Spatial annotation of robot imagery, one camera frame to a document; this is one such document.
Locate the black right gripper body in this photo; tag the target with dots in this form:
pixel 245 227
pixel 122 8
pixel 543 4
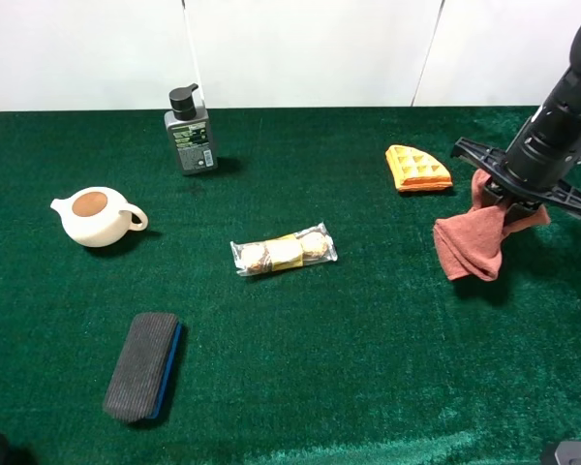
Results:
pixel 525 173

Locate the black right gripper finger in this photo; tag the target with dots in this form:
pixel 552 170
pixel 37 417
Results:
pixel 493 194
pixel 518 211

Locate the reddish-brown towel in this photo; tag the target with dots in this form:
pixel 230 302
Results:
pixel 470 244

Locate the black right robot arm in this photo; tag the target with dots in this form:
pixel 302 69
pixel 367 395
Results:
pixel 555 128

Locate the grey object bottom right corner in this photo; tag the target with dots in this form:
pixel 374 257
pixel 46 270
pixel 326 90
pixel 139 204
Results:
pixel 562 453

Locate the orange waffle toy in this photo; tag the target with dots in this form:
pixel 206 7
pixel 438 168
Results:
pixel 414 170

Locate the wrapped pastry snack pack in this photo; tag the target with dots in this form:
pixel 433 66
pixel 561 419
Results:
pixel 310 246

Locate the green velvet table cloth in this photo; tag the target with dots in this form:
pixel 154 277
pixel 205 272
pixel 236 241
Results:
pixel 374 359

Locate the grey pump soap bottle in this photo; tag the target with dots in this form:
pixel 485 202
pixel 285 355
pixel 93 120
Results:
pixel 189 132

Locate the grey blue whiteboard eraser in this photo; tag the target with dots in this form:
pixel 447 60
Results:
pixel 138 384

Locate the cream ceramic teapot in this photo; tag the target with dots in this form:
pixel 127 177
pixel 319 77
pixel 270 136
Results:
pixel 97 216

